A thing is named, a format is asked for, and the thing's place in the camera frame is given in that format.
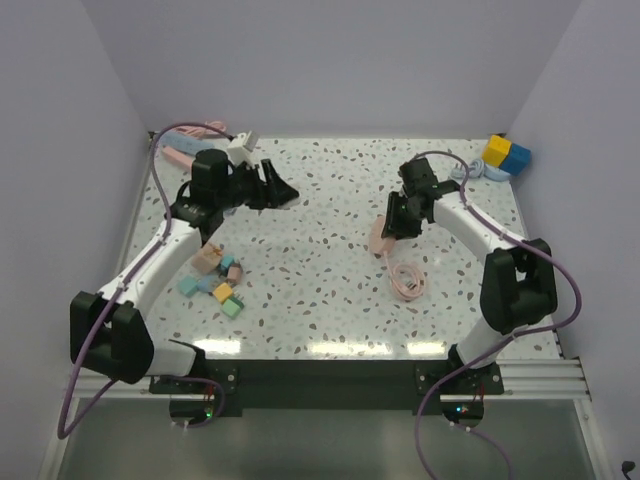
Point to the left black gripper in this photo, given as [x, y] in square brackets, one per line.
[281, 191]

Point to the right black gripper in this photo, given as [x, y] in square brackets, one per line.
[392, 225]

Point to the teal plug adapter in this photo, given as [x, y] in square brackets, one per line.
[226, 262]

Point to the mauve plug adapter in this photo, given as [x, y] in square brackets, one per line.
[234, 274]

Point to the peach cube adapter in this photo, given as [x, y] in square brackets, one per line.
[207, 259]

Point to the blue power strip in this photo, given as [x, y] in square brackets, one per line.
[184, 143]

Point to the pink power strip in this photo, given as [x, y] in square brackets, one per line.
[177, 158]

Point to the green plug adapter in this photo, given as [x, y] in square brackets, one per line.
[232, 307]

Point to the light blue plug adapter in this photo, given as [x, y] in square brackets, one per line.
[188, 286]

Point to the yellow and blue cube socket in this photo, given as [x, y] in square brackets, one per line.
[504, 159]

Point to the peach cube socket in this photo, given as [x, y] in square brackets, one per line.
[379, 245]

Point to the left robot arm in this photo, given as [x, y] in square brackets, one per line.
[108, 330]

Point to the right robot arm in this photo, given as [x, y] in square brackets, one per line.
[518, 287]

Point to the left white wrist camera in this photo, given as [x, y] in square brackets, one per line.
[240, 149]

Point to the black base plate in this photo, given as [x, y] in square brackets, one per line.
[229, 388]

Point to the aluminium frame rail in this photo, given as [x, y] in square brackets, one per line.
[522, 380]

